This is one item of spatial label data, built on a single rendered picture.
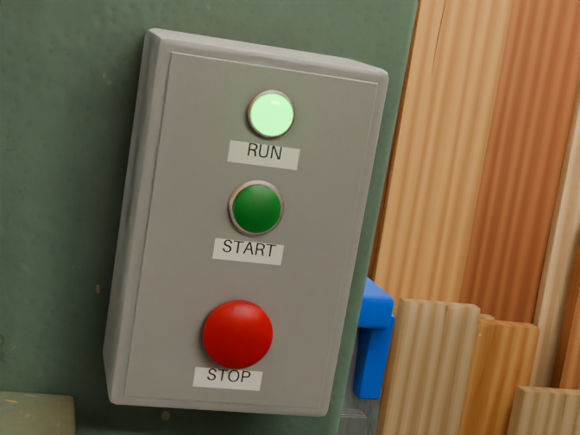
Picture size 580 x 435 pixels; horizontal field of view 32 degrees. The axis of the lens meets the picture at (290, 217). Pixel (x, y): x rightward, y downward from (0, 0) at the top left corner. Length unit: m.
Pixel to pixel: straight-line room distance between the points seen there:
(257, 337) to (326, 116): 0.10
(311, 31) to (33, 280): 0.18
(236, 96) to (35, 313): 0.15
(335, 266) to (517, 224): 1.56
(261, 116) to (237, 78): 0.02
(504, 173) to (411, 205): 0.21
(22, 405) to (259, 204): 0.15
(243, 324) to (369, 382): 0.93
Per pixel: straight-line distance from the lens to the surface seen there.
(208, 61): 0.41
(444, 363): 1.81
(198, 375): 0.44
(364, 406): 1.39
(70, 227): 0.48
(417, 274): 1.88
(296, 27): 0.48
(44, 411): 0.49
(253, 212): 0.42
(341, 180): 0.43
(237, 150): 0.42
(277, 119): 0.41
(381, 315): 1.30
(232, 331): 0.43
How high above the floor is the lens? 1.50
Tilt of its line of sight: 12 degrees down
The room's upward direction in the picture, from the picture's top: 10 degrees clockwise
